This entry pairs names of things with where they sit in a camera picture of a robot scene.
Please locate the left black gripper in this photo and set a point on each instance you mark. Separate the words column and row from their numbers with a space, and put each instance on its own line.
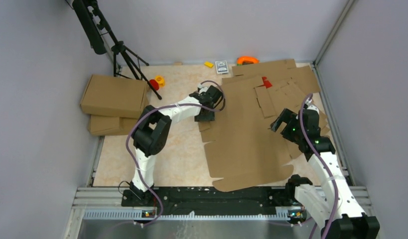
column 209, row 117

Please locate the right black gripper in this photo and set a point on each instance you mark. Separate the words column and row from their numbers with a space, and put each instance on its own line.
column 289, row 117

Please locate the brown cardboard box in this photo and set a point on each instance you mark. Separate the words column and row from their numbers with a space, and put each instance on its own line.
column 114, row 97
column 232, row 174

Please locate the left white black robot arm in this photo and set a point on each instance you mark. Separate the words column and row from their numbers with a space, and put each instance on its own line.
column 151, row 132

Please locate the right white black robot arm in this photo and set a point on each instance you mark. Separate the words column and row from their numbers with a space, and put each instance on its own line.
column 337, row 214

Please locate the folded brown cardboard box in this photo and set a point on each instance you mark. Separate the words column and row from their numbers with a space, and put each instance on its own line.
column 114, row 97

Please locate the lower folded cardboard box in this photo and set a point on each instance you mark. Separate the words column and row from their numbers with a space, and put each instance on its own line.
column 103, row 126

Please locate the blue playing card deck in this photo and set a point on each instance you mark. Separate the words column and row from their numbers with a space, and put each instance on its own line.
column 222, row 67

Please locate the small yellow block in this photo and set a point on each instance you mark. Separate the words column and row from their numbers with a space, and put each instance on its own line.
column 209, row 64

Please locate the stack of flat cardboard sheets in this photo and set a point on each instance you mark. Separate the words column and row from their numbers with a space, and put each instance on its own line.
column 289, row 89

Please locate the red plastic sheet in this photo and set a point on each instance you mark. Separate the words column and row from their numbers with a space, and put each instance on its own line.
column 266, row 82

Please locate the red yellow toy spool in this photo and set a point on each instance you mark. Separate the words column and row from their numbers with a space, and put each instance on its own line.
column 157, row 82

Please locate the orange plastic ring toy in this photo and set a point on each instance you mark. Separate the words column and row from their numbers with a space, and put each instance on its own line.
column 246, row 60

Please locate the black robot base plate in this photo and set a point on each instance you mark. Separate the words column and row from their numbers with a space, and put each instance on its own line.
column 208, row 201

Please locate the black camera tripod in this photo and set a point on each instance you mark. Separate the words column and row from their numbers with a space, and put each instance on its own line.
column 103, row 40

